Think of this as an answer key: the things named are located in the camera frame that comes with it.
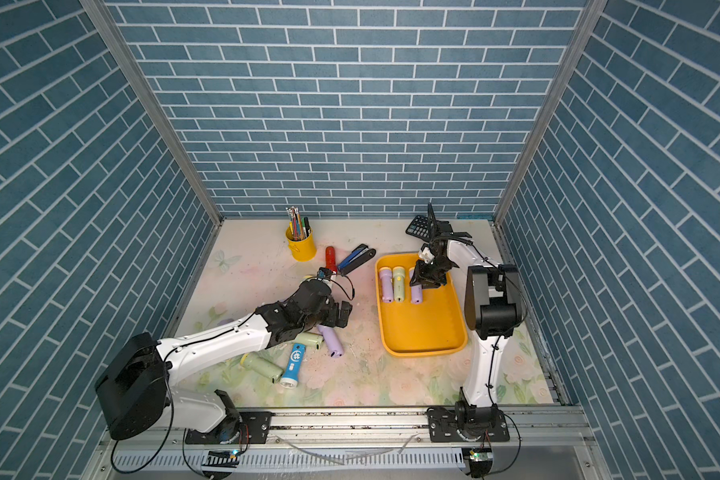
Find green flashlight lower middle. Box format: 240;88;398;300
293;332;324;350

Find yellow plastic tray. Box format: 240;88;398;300
375;253;467;358

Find blue white flashlight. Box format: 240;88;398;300
280;343;306;388

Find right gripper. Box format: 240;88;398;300
412;260;455;289

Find black calculator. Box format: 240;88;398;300
405;215;436;242

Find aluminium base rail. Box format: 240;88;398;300
82;405;610;479

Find yellow pen cup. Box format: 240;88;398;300
285;227;317;262

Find blue black stapler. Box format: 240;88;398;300
337;244;376;276

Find green flashlight yellow button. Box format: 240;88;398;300
392;266;407;303

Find pens in cup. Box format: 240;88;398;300
286;206;311;242

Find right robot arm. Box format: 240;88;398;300
410;232;525;441

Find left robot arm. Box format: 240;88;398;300
94;278;352;443

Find green flashlight lower left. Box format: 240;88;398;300
240;352;284;384

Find purple flashlight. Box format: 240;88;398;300
318;325;344;358
409;267;423;305
378;267;394;303

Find small red flashlight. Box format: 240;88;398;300
325;246;338;273

